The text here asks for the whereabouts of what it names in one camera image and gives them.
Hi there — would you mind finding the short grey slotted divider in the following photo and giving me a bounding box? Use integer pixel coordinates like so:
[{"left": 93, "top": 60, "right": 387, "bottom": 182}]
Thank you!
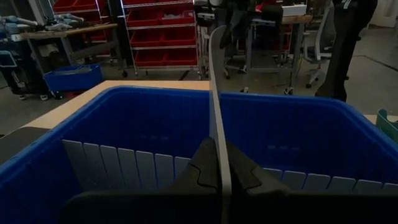
[{"left": 207, "top": 24, "right": 233, "bottom": 224}]

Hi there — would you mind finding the large blue plastic bin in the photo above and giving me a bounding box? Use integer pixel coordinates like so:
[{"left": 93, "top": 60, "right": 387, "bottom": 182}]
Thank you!
[{"left": 0, "top": 86, "right": 398, "bottom": 224}]

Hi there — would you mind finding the grey leg background desk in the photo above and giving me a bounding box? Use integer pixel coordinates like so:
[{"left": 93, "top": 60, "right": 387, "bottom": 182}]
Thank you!
[{"left": 245, "top": 4, "right": 313, "bottom": 96}]

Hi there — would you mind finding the background work table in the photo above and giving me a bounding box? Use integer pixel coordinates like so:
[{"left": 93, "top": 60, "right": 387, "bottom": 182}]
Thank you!
[{"left": 0, "top": 15, "right": 121, "bottom": 77}]

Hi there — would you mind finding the teal plastic basket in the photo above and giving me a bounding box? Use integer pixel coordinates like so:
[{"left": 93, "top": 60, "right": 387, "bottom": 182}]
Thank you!
[{"left": 375, "top": 108, "right": 398, "bottom": 143}]

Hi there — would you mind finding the white office chair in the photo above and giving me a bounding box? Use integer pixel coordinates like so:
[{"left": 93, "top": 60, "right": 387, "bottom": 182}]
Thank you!
[{"left": 303, "top": 4, "right": 338, "bottom": 90}]

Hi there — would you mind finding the red bin shelf rack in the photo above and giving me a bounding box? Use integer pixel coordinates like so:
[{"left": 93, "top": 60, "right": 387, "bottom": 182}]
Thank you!
[{"left": 51, "top": 0, "right": 109, "bottom": 43}]

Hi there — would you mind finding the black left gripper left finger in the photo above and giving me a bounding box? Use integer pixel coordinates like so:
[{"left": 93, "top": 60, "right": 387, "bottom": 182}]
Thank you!
[{"left": 169, "top": 138, "right": 220, "bottom": 191}]

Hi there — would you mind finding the long grey slotted divider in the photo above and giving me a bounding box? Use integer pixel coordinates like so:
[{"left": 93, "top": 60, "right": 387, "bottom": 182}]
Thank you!
[{"left": 61, "top": 139, "right": 398, "bottom": 192}]

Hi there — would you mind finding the blue crate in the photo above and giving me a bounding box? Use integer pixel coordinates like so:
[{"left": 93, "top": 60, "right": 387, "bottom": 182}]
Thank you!
[{"left": 43, "top": 63, "right": 103, "bottom": 93}]

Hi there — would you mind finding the black closed laptop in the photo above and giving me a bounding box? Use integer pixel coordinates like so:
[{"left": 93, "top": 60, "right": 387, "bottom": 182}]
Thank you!
[{"left": 0, "top": 126, "right": 50, "bottom": 165}]

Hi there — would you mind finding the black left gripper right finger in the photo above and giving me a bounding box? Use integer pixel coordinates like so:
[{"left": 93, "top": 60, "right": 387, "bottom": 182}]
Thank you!
[{"left": 228, "top": 141, "right": 292, "bottom": 193}]

